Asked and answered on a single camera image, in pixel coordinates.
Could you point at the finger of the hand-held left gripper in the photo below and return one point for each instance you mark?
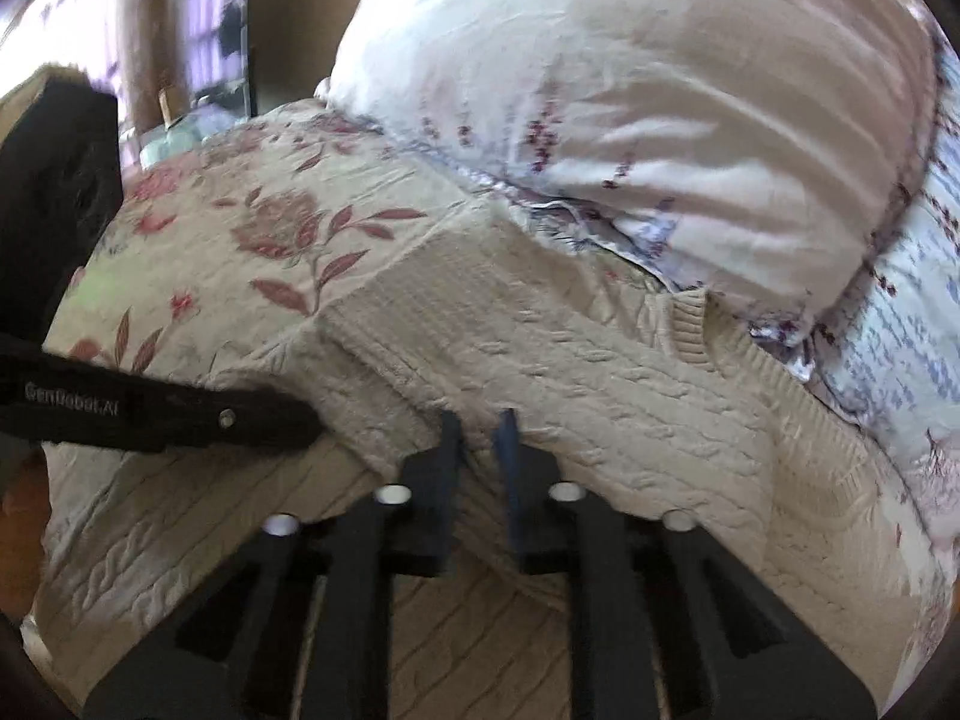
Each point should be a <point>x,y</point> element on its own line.
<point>225,414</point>

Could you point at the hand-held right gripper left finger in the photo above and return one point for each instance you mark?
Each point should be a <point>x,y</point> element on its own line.
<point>448,457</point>

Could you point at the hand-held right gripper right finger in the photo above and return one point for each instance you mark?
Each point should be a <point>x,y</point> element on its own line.
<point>510,457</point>

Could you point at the floral cream bedspread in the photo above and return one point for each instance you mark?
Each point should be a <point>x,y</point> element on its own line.
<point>247,225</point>

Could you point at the dark framed mirror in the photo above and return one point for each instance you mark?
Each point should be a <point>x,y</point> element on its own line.
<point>214,19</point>

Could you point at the white floral pillow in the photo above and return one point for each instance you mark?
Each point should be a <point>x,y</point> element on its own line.
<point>675,120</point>

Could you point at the wooden post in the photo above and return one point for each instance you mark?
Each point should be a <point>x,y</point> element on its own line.
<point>146,30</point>

